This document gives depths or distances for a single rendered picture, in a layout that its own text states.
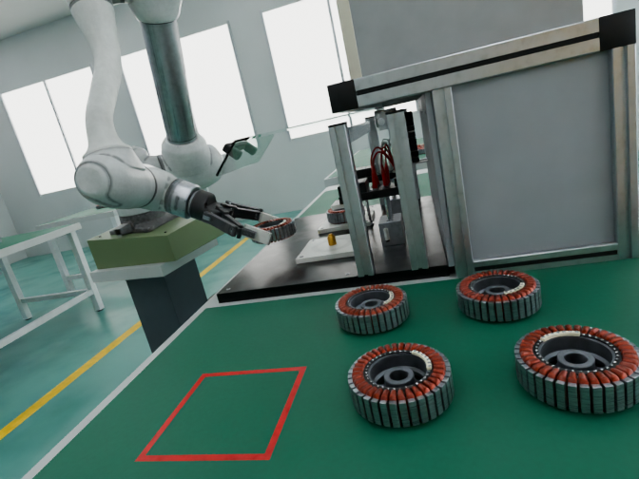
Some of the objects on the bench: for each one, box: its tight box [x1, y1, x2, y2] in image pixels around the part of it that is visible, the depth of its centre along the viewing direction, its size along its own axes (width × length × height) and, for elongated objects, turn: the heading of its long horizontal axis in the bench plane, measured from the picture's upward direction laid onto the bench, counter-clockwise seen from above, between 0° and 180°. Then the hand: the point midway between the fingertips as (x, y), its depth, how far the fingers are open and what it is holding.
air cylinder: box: [378, 213, 405, 246], centre depth 95 cm, size 5×8×6 cm
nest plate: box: [296, 234, 354, 264], centre depth 99 cm, size 15×15×1 cm
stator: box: [456, 270, 542, 322], centre depth 60 cm, size 11×11×4 cm
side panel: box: [431, 44, 639, 278], centre depth 67 cm, size 28×3×32 cm, turn 116°
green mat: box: [32, 258, 639, 479], centre depth 45 cm, size 94×61×1 cm, turn 116°
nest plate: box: [318, 209, 375, 234], centre depth 122 cm, size 15×15×1 cm
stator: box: [335, 284, 410, 335], centre depth 65 cm, size 11×11×4 cm
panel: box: [417, 91, 455, 267], centre depth 100 cm, size 1×66×30 cm, turn 26°
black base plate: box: [217, 196, 450, 303], centre depth 111 cm, size 47×64×2 cm
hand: (271, 229), depth 102 cm, fingers closed on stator, 11 cm apart
